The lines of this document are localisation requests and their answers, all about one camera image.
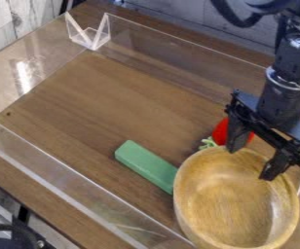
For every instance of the wooden bowl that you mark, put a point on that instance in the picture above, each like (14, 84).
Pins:
(228, 209)

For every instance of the clear acrylic back wall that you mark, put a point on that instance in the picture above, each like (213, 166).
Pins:
(196, 67)

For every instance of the red knitted strawberry toy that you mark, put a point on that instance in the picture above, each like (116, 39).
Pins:
(220, 135)

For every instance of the green rectangular block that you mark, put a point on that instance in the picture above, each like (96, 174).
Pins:
(148, 165)

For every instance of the clear acrylic wall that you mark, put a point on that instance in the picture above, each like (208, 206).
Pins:
(196, 67)
(92, 216)

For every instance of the clear acrylic front wall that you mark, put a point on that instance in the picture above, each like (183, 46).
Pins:
(92, 216)

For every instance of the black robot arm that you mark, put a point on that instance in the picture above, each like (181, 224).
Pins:
(270, 115)

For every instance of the black device with screw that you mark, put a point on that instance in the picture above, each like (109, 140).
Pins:
(24, 240)

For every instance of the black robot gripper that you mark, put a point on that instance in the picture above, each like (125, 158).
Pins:
(246, 121)

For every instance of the clear acrylic corner bracket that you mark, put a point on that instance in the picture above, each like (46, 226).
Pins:
(89, 37)

